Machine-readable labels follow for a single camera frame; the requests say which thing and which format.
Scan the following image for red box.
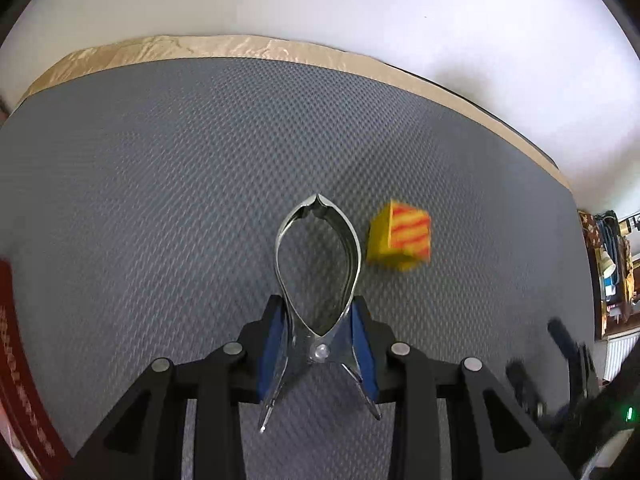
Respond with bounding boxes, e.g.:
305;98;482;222
0;257;73;480

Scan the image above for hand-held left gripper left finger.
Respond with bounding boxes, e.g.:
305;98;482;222
72;294;288;480

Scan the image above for yellow red striped cube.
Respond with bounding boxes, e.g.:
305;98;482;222
366;200;432;273

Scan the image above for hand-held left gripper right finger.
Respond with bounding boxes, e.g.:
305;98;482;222
350;294;576;480

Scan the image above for silver metal tongs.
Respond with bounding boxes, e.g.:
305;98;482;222
257;192;383;433

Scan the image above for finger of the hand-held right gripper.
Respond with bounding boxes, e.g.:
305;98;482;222
505;357;551;421
547;319;601;401

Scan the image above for grey textured mat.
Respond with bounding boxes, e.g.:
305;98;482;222
0;57;598;480

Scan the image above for white radiator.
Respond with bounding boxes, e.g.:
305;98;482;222
602;332;640;383

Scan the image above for cluttered shelf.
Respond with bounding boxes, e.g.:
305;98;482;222
577;210;640;333

